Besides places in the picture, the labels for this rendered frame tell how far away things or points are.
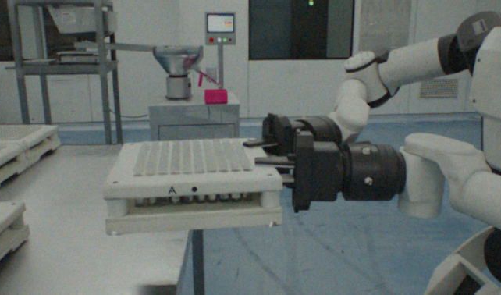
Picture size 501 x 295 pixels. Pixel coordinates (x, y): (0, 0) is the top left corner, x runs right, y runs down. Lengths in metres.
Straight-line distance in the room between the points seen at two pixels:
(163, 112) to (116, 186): 2.55
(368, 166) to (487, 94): 0.34
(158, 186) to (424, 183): 0.38
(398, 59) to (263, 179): 0.61
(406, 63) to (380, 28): 5.26
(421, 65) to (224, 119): 2.20
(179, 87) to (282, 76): 2.89
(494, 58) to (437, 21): 5.85
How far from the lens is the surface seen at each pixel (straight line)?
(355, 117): 0.94
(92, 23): 4.00
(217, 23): 3.50
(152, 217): 0.64
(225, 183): 0.63
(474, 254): 1.08
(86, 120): 6.20
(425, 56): 1.13
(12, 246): 0.93
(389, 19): 6.44
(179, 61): 3.29
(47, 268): 0.86
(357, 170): 0.68
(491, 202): 0.64
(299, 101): 6.18
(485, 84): 0.95
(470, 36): 1.08
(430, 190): 0.73
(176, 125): 3.20
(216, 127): 3.19
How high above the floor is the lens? 1.28
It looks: 15 degrees down
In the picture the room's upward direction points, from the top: straight up
